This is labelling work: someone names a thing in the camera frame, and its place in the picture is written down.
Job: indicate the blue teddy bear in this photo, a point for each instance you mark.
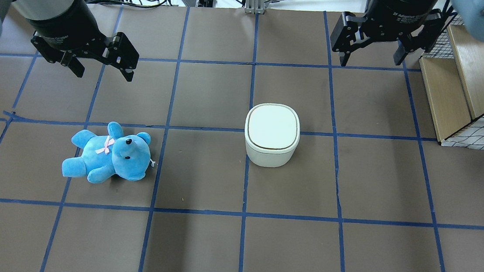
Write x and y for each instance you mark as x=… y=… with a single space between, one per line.
x=126 y=156

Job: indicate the white trash can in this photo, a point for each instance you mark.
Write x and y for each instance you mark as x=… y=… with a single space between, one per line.
x=271 y=134

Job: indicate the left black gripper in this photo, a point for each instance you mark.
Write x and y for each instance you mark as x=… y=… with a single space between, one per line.
x=68 y=23

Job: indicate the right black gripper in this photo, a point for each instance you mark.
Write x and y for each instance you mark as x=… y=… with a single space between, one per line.
x=399 y=11

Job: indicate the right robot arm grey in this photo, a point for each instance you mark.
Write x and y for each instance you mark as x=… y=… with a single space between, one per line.
x=470 y=11

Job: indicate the wooden wire-grid shelf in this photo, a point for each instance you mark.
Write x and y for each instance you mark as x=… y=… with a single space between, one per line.
x=453 y=76

